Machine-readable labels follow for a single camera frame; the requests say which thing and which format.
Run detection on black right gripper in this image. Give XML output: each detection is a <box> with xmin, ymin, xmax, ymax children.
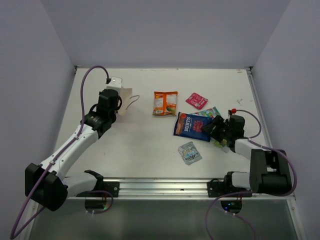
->
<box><xmin>200</xmin><ymin>115</ymin><xmax>232</xmax><ymax>143</ymax></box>

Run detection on lilac paper bag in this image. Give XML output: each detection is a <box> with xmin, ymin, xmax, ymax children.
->
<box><xmin>118</xmin><ymin>88</ymin><xmax>140</xmax><ymax>117</ymax></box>

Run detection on blue Burts chips bag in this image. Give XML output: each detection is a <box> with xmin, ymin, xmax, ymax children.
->
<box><xmin>173</xmin><ymin>112</ymin><xmax>213</xmax><ymax>142</ymax></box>

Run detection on orange fruit candy packet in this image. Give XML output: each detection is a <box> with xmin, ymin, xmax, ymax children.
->
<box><xmin>152</xmin><ymin>91</ymin><xmax>178</xmax><ymax>116</ymax></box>

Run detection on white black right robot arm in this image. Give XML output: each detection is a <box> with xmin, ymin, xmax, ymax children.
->
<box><xmin>202</xmin><ymin>115</ymin><xmax>295</xmax><ymax>197</ymax></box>

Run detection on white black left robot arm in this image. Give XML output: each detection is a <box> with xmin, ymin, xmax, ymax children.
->
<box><xmin>25</xmin><ymin>88</ymin><xmax>122</xmax><ymax>211</ymax></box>

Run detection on yellow green snack packet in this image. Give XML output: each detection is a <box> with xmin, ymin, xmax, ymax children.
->
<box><xmin>213</xmin><ymin>139</ymin><xmax>230</xmax><ymax>153</ymax></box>

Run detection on green red candy packet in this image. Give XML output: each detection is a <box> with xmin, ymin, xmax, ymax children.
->
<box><xmin>191</xmin><ymin>106</ymin><xmax>221</xmax><ymax>119</ymax></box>

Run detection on silver blue snack packet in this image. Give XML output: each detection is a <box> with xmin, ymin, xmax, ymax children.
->
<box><xmin>178</xmin><ymin>141</ymin><xmax>202</xmax><ymax>166</ymax></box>

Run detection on pink snack packet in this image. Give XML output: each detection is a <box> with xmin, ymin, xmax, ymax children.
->
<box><xmin>185</xmin><ymin>92</ymin><xmax>208</xmax><ymax>110</ymax></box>

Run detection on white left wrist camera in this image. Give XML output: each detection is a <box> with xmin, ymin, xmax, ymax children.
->
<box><xmin>105</xmin><ymin>76</ymin><xmax>123</xmax><ymax>91</ymax></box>

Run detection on aluminium right side rail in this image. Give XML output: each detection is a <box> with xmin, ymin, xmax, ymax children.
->
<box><xmin>245</xmin><ymin>67</ymin><xmax>273</xmax><ymax>148</ymax></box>

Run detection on aluminium rail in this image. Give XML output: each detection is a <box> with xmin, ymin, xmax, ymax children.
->
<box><xmin>245</xmin><ymin>67</ymin><xmax>273</xmax><ymax>148</ymax></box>
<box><xmin>33</xmin><ymin>176</ymin><xmax>293</xmax><ymax>201</ymax></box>

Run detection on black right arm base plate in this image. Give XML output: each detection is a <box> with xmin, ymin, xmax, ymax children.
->
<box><xmin>206</xmin><ymin>178</ymin><xmax>247</xmax><ymax>198</ymax></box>

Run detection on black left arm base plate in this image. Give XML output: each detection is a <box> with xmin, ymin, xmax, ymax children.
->
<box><xmin>86</xmin><ymin>181</ymin><xmax>120</xmax><ymax>200</ymax></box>

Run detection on aluminium front rail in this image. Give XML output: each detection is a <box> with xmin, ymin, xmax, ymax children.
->
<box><xmin>33</xmin><ymin>176</ymin><xmax>293</xmax><ymax>201</ymax></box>

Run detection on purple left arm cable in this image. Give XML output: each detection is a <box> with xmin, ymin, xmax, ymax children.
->
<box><xmin>9</xmin><ymin>65</ymin><xmax>111</xmax><ymax>240</ymax></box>

